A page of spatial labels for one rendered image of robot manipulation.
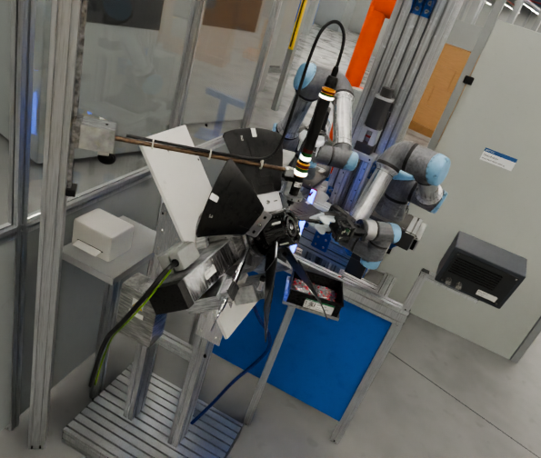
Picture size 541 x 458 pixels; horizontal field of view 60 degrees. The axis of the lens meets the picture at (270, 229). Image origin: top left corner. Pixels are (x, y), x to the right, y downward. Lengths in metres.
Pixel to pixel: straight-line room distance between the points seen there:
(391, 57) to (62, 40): 1.54
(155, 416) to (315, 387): 0.76
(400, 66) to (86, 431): 2.11
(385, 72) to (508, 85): 1.01
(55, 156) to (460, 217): 2.63
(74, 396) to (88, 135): 1.40
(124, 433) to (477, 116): 2.61
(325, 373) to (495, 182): 1.70
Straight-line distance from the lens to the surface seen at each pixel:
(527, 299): 3.65
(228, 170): 1.27
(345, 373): 2.31
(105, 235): 1.72
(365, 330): 2.15
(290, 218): 1.50
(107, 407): 2.32
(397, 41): 2.40
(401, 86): 2.41
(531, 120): 3.26
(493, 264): 1.87
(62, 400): 2.44
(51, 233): 1.56
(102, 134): 1.40
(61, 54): 1.34
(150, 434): 2.25
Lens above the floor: 1.90
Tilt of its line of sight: 28 degrees down
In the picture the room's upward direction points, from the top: 18 degrees clockwise
